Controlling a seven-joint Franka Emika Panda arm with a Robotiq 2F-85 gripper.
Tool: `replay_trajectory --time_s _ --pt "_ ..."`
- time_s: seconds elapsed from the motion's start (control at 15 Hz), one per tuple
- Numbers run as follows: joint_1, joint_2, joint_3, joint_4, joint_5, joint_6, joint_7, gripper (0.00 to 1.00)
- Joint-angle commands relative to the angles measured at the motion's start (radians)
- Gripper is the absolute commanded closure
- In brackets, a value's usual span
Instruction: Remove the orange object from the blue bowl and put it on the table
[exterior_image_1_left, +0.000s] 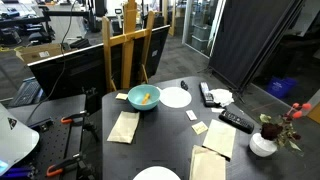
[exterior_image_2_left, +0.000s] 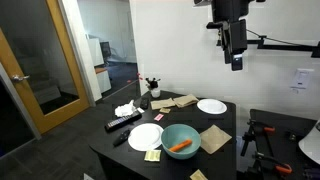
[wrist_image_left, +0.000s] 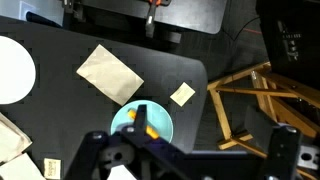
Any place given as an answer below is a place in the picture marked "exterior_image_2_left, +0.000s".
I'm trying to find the large white plate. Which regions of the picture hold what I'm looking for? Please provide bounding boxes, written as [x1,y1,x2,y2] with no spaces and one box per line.
[127,122,165,152]

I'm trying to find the orange carrot-shaped object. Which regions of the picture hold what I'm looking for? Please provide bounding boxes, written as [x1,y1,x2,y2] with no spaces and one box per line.
[168,138,194,153]

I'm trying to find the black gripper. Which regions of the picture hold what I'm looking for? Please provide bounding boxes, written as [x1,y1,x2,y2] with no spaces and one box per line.
[220,18,249,72]

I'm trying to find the wooden door with glass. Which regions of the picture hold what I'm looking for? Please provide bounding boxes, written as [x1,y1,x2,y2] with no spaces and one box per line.
[0,0,91,135]

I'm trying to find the flat rectangular brown napkin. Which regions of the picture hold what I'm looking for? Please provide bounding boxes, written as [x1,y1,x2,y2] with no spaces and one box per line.
[150,97,176,111]

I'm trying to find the white desk partition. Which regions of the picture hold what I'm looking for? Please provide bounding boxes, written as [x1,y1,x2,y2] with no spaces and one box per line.
[86,36,105,67]

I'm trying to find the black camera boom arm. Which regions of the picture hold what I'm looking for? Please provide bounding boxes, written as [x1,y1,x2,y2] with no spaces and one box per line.
[215,34,320,59]

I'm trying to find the thin black boom cable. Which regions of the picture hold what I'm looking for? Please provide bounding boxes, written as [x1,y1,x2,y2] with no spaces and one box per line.
[245,28,303,47]

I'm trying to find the long black remote control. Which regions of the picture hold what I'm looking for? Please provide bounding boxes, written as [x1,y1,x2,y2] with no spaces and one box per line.
[104,110,143,133]

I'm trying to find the black bar camera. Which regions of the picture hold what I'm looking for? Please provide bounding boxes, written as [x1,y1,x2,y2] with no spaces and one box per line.
[205,21,224,31]

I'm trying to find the silver door handle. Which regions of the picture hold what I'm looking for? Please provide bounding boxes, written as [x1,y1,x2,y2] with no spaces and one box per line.
[11,73,31,83]

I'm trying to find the crumpled white tissue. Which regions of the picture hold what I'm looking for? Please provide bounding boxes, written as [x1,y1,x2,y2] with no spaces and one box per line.
[114,99,137,118]

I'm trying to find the black office chair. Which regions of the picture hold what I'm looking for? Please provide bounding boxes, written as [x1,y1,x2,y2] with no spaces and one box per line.
[99,40,113,65]

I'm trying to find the white wall switch plate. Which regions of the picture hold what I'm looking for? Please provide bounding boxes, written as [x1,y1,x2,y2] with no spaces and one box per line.
[289,67,315,91]

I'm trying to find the small white plate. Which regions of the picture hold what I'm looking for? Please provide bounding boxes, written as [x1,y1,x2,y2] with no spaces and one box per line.
[196,98,228,115]

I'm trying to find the white rounded housing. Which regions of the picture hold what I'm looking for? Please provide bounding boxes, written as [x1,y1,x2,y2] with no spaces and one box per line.
[297,119,320,165]

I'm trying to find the small black bracket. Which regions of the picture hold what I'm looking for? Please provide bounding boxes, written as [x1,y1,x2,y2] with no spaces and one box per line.
[287,131,300,142]

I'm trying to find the black bunch in cup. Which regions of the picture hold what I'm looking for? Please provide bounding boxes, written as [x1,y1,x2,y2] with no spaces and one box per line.
[145,76,162,91]

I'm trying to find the white cabinet with orange top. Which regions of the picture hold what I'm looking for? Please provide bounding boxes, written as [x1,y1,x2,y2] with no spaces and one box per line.
[94,66,113,95]

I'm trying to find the brown napkin at table edge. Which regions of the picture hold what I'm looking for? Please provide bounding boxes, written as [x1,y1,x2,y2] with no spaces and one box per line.
[189,168,209,180]

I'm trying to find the large square brown napkin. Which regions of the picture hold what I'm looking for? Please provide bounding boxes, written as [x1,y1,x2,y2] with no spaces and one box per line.
[199,124,233,155]

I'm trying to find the folded stacked brown napkin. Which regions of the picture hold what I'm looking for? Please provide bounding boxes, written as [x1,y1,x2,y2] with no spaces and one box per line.
[172,93,200,109]

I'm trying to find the teal bowl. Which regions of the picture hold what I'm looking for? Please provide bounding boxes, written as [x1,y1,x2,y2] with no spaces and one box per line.
[160,123,202,161]

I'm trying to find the small black remote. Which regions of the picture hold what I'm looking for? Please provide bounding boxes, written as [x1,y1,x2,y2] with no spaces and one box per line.
[112,128,132,148]

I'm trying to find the small white cup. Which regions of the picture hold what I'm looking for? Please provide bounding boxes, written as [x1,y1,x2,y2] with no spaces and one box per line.
[150,87,162,99]

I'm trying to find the orange-handled black clamp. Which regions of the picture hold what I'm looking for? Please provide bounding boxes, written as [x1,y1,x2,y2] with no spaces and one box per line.
[252,151,294,177]
[240,119,277,158]

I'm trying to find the black rectangular device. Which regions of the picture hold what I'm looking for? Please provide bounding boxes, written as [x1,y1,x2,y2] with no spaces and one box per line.
[139,97,150,110]

